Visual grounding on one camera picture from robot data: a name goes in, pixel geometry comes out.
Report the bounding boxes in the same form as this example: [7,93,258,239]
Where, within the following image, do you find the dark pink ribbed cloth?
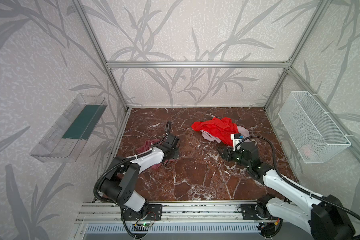
[136,139,176,169]

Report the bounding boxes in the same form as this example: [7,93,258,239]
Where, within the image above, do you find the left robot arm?
[93,121,180,217]

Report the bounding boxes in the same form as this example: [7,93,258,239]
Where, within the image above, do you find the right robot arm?
[218,134,360,240]

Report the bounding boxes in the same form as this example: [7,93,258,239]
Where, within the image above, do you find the light pink cloth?
[201,126,250,147]

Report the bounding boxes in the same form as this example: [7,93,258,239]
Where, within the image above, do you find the red cloth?
[191,117,239,147]

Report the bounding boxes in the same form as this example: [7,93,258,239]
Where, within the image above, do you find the pink item in basket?
[301,145,316,158]

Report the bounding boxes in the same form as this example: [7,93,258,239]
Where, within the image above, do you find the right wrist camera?
[231,133,244,152]

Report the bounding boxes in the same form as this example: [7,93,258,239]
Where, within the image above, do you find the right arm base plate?
[237,204,280,223]

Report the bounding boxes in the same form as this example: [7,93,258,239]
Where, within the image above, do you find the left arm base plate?
[121,204,163,221]

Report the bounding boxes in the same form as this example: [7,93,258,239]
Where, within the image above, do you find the white wire mesh basket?
[279,91,352,164]

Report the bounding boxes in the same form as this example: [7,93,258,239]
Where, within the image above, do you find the aluminium cage frame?
[71,0,360,175]

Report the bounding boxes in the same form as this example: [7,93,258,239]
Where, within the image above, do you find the aluminium front rail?
[74,201,329,224]

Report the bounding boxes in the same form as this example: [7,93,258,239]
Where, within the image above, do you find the clear plastic wall bin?
[30,93,108,163]

